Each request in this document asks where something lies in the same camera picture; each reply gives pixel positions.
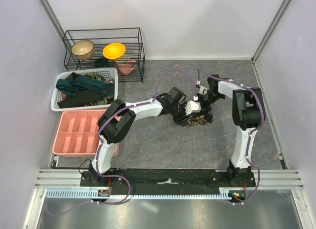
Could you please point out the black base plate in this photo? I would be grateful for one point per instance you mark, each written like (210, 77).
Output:
(159, 181)

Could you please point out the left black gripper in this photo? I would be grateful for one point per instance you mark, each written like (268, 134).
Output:
(183, 118)

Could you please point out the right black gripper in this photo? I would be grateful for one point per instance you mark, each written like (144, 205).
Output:
(203, 106)

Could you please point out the pink divided tray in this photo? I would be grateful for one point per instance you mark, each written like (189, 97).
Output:
(77, 133)

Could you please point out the brown floral tie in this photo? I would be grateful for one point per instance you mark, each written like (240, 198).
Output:
(198, 120)

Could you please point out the white perforated basket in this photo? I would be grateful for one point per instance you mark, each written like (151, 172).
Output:
(106, 73)

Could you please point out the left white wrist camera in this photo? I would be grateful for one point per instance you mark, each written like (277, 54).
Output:
(192, 106)

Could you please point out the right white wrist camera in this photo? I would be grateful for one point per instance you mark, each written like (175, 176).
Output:
(201, 89)

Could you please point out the beige bowl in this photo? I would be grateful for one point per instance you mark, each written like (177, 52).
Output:
(83, 49)

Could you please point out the dark green bowl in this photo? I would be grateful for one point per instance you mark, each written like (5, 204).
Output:
(101, 62)

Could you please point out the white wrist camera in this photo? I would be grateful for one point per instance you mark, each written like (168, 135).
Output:
(192, 106)
(201, 89)

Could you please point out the orange bowl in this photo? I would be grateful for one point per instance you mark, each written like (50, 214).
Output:
(114, 51)

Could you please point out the aluminium rail frame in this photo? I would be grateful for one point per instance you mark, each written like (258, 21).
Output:
(277, 202)

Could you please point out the green floral tie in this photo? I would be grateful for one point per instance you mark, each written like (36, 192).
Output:
(94, 75)

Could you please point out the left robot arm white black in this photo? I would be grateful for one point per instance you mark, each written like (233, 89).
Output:
(117, 120)

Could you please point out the teal tie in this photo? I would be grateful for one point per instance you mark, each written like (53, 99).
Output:
(74, 83)

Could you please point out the light blue cable duct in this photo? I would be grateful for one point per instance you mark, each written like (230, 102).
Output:
(99, 194)

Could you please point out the black tie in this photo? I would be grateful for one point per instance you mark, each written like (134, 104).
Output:
(81, 99)

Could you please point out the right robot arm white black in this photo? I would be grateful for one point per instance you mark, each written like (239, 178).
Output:
(248, 114)

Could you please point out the pink mug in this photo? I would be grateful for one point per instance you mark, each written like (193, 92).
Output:
(127, 67)

